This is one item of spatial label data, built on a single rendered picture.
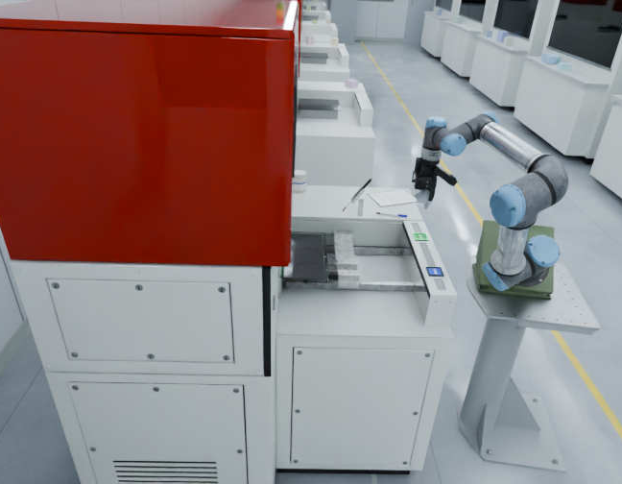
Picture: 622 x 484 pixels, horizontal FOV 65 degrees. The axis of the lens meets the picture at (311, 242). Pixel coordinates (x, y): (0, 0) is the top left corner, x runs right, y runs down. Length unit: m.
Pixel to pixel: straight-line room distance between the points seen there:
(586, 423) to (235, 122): 2.34
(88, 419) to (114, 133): 1.00
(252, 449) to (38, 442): 1.18
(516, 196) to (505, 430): 1.47
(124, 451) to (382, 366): 0.95
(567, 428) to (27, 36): 2.67
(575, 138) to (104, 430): 5.71
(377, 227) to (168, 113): 1.26
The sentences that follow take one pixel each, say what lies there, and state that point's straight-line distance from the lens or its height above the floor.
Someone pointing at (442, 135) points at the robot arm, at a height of 1.43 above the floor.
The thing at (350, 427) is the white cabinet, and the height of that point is 0.35.
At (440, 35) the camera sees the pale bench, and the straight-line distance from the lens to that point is 12.46.
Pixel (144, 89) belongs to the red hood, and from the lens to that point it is 1.19.
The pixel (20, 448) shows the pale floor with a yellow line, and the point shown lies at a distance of 2.71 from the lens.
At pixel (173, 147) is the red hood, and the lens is 1.21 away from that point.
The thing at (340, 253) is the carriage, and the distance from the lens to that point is 2.06.
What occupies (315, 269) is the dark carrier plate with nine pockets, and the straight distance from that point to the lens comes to 1.91.
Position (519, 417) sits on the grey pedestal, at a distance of 2.68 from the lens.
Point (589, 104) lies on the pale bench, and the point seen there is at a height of 0.67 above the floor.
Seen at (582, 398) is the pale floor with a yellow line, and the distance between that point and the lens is 3.06.
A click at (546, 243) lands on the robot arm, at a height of 1.10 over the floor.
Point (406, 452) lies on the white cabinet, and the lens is 2.23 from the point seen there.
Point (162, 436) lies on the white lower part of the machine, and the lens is 1.85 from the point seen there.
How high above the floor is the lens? 1.95
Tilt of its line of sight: 30 degrees down
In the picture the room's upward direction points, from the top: 2 degrees clockwise
